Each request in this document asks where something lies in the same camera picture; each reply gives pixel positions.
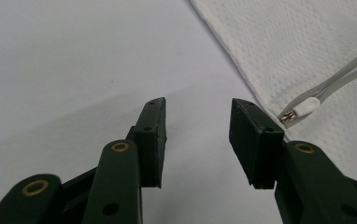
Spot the white paper towel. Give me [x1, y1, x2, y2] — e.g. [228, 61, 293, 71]
[189, 0, 357, 189]

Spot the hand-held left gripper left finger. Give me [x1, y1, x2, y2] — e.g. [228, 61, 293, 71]
[125, 96, 167, 189]

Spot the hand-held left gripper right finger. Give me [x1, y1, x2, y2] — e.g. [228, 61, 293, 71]
[228, 98, 286, 190]

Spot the white charging cable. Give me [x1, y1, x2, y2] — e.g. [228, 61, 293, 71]
[278, 41, 357, 129]

